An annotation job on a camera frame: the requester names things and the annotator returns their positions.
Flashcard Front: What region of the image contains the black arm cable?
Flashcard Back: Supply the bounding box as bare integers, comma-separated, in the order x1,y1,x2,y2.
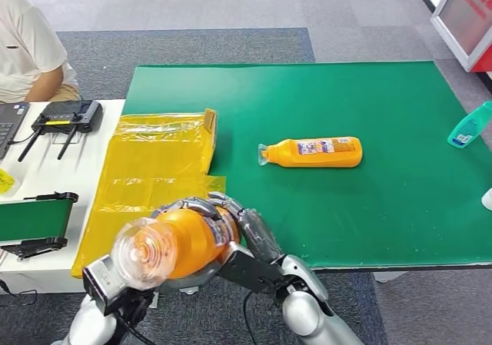
242,290,255,345
114,312,155,345

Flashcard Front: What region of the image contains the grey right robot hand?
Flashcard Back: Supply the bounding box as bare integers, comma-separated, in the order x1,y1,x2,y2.
207,191,284,266

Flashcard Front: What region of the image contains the teal plastic bottle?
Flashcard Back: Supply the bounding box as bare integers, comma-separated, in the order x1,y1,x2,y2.
447,101,492,150

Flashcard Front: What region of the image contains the black controller with antennas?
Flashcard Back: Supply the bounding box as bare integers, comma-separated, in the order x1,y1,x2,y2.
17,99,104,162

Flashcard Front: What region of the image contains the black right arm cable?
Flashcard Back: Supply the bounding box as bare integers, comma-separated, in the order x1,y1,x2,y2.
242,290,255,345

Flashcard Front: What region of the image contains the person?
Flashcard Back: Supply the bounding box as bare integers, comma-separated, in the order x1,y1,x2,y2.
0,0,81,104

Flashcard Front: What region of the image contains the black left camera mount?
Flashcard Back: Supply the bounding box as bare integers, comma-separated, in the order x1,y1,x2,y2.
103,285,155,330

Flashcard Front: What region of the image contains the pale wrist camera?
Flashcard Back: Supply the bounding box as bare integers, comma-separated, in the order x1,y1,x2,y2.
81,254,129,316
227,240,255,265

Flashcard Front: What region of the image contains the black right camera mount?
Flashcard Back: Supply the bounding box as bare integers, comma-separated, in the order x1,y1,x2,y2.
219,243,288,296

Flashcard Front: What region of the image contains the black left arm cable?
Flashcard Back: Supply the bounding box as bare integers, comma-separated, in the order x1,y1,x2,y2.
114,312,155,345

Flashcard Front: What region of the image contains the yellow plastic sheet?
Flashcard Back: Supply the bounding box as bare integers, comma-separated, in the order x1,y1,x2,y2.
71,109,227,278

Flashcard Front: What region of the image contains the yellow sticker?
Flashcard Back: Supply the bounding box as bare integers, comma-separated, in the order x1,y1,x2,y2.
0,168,17,197

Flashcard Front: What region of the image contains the small green conveyor belt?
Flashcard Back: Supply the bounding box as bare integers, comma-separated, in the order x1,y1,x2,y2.
0,191,79,261

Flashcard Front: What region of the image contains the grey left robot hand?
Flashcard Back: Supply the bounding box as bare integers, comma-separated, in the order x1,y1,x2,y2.
152,196,232,297

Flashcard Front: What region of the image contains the white and red display cabinet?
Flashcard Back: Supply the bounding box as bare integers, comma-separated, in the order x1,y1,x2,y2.
430,0,492,74

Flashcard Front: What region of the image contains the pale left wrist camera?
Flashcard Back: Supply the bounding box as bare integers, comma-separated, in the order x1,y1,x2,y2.
81,254,129,316

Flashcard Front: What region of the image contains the green table mat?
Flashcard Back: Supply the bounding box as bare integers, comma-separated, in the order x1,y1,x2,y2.
121,60,492,271

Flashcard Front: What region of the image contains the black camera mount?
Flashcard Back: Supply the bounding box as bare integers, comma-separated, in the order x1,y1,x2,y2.
219,243,288,296
103,285,155,330

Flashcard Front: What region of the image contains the black floor cable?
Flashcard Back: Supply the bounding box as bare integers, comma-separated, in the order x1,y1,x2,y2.
0,280,38,308

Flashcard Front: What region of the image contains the grey laptop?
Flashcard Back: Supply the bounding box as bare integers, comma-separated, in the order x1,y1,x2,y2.
0,101,31,161

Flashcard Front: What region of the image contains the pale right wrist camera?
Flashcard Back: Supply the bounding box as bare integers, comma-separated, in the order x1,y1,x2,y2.
227,240,255,265

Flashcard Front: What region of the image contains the orange detergent bottle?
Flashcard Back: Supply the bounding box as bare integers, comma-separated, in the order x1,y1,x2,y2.
110,207,241,291
257,136,363,169

